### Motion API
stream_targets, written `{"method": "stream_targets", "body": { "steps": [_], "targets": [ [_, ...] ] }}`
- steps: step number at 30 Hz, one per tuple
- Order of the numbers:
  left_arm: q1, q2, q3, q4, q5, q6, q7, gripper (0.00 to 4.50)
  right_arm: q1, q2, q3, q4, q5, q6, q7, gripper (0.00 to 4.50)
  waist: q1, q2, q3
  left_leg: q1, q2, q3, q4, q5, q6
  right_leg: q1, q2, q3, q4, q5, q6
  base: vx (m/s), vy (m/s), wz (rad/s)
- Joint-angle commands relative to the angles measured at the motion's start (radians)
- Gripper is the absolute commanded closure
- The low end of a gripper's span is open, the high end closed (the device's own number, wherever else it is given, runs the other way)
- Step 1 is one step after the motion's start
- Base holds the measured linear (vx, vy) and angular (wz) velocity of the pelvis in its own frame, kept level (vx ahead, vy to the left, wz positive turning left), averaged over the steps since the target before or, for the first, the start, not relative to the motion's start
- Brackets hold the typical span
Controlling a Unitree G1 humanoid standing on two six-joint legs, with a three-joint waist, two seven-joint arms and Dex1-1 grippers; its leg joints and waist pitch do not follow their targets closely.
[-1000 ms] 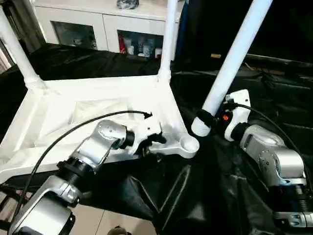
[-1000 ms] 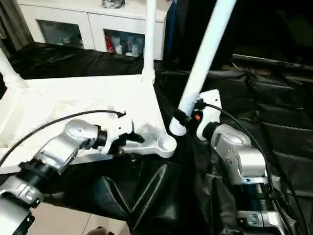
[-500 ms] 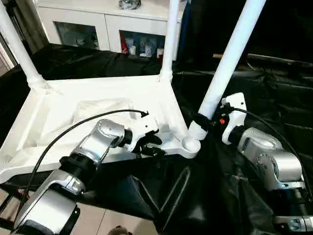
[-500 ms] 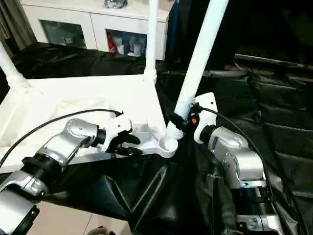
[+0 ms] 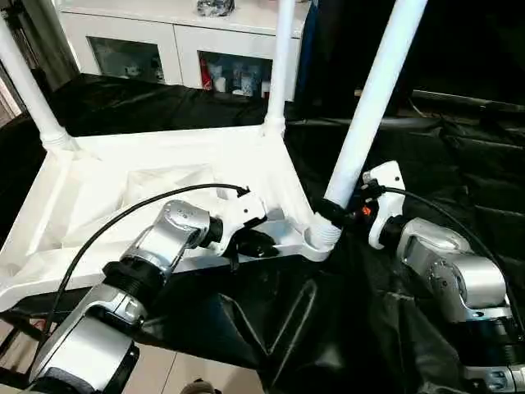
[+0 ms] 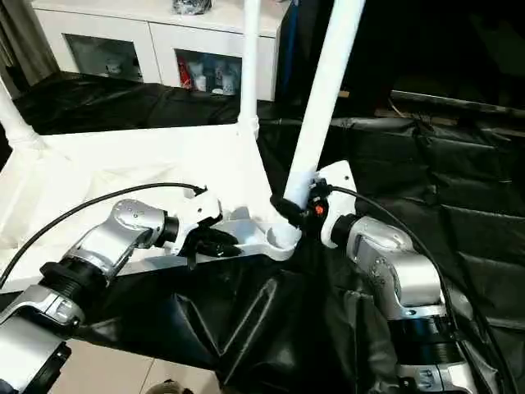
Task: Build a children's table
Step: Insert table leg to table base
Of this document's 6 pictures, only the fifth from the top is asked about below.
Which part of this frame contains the black folding table frame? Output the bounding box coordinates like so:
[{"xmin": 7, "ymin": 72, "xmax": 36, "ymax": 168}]
[{"xmin": 0, "ymin": 316, "xmax": 52, "ymax": 388}]

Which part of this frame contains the white glass-door cabinet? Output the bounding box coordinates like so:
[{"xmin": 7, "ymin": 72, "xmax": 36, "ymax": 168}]
[{"xmin": 56, "ymin": 0, "xmax": 314, "ymax": 104}]

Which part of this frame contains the white plastic table top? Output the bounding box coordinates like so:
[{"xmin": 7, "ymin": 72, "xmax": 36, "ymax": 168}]
[{"xmin": 0, "ymin": 123, "xmax": 342, "ymax": 314}]

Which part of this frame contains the shiny silver ornament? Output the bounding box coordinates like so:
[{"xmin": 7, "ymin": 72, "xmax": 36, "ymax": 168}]
[{"xmin": 196, "ymin": 0, "xmax": 237, "ymax": 18}]

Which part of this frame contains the white plastic table leg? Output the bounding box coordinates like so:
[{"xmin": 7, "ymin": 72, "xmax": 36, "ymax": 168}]
[
  {"xmin": 262, "ymin": 0, "xmax": 297, "ymax": 137},
  {"xmin": 305, "ymin": 0, "xmax": 429, "ymax": 250},
  {"xmin": 0, "ymin": 16, "xmax": 80, "ymax": 153}
]

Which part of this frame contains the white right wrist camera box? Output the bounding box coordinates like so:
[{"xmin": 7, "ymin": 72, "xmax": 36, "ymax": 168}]
[{"xmin": 361, "ymin": 161, "xmax": 405, "ymax": 250}]

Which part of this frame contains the grey metal rack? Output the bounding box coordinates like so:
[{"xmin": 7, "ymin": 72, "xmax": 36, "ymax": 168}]
[{"xmin": 0, "ymin": 0, "xmax": 76, "ymax": 93}]

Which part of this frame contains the black robot left foot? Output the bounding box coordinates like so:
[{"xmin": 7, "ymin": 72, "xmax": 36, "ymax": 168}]
[{"xmin": 182, "ymin": 379, "xmax": 221, "ymax": 394}]

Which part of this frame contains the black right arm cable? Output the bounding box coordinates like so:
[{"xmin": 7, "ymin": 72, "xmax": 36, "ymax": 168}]
[{"xmin": 361, "ymin": 186, "xmax": 525, "ymax": 317}]

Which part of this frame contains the dark grey bar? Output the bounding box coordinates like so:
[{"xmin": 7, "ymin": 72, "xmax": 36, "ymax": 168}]
[{"xmin": 410, "ymin": 89, "xmax": 525, "ymax": 113}]

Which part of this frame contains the black mat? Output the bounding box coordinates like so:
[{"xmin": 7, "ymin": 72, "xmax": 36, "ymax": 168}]
[{"xmin": 0, "ymin": 72, "xmax": 525, "ymax": 394}]

